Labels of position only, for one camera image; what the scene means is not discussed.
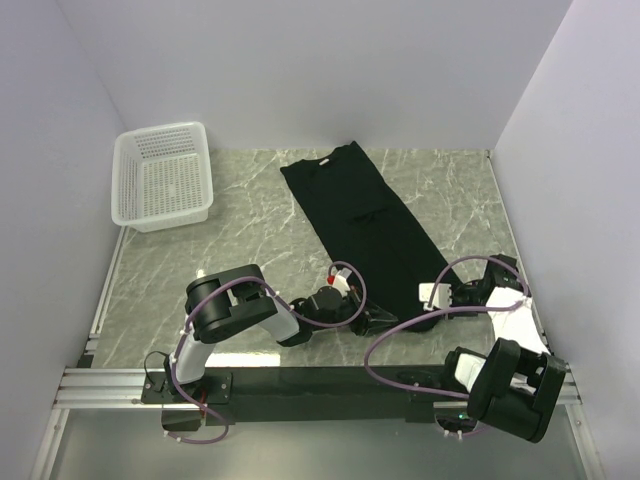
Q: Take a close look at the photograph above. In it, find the black t-shirt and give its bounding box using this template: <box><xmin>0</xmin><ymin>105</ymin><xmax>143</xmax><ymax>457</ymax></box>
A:
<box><xmin>280</xmin><ymin>142</ymin><xmax>447</xmax><ymax>321</ymax></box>

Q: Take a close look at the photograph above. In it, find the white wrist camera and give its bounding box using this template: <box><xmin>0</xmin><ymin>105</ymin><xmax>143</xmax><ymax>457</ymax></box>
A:
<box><xmin>327</xmin><ymin>268</ymin><xmax>352</xmax><ymax>298</ymax></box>
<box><xmin>418</xmin><ymin>283</ymin><xmax>452</xmax><ymax>312</ymax></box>

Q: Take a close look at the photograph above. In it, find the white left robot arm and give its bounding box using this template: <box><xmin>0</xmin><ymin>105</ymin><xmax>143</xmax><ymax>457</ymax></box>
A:
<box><xmin>164</xmin><ymin>262</ymin><xmax>399</xmax><ymax>402</ymax></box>

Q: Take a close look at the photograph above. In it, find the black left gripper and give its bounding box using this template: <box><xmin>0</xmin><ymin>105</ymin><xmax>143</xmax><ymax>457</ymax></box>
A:
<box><xmin>312</xmin><ymin>286</ymin><xmax>398</xmax><ymax>337</ymax></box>

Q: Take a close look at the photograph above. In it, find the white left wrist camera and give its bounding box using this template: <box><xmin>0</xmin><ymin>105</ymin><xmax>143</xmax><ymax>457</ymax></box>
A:
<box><xmin>327</xmin><ymin>268</ymin><xmax>352</xmax><ymax>298</ymax></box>

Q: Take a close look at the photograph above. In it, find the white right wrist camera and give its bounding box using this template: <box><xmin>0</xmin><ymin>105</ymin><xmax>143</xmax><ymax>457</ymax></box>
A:
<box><xmin>418</xmin><ymin>283</ymin><xmax>452</xmax><ymax>312</ymax></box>

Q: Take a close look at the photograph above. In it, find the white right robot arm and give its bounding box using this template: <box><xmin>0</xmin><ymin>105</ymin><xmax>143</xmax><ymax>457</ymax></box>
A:
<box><xmin>418</xmin><ymin>254</ymin><xmax>567</xmax><ymax>443</ymax></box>

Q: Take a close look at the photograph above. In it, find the white plastic basket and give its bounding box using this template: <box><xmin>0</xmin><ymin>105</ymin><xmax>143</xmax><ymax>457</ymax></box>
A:
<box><xmin>111</xmin><ymin>121</ymin><xmax>213</xmax><ymax>233</ymax></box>

